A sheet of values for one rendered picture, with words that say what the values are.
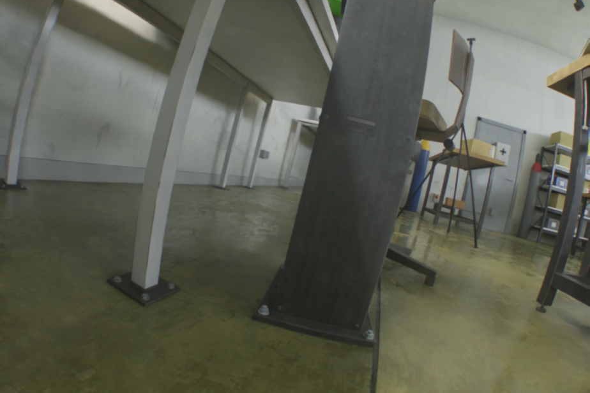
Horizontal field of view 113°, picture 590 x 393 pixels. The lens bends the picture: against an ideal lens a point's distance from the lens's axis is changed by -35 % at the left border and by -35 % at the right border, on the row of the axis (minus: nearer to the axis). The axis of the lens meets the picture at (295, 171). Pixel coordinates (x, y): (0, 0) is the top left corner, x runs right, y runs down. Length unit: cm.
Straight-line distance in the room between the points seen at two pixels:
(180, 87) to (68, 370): 47
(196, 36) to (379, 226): 48
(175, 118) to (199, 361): 39
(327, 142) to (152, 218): 34
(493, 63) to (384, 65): 639
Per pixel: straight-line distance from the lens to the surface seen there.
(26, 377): 42
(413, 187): 563
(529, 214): 637
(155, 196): 55
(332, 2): 139
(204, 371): 45
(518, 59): 726
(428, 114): 103
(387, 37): 61
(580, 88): 134
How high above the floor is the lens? 30
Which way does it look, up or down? 1 degrees down
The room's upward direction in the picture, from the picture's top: 14 degrees clockwise
